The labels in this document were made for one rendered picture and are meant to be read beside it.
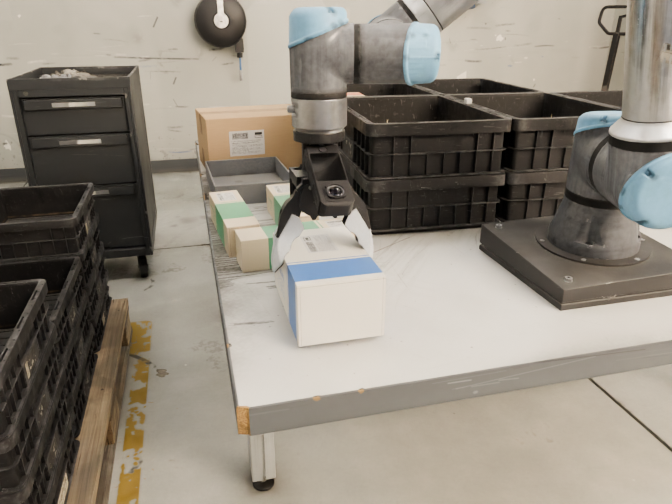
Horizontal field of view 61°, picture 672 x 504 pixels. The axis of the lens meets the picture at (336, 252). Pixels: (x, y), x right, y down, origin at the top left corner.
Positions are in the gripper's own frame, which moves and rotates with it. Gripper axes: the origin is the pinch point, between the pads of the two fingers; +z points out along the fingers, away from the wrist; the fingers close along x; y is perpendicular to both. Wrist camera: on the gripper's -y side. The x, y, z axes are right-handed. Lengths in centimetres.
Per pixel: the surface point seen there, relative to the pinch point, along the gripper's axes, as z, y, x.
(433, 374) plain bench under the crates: 7.5, -18.8, -9.5
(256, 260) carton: 5.2, 18.3, 8.0
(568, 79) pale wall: 15, 380, -314
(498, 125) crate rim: -15, 27, -42
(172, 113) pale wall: 30, 380, 27
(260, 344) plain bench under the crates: 7.4, -6.3, 10.6
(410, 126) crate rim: -15.1, 27.9, -23.7
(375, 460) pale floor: 77, 41, -23
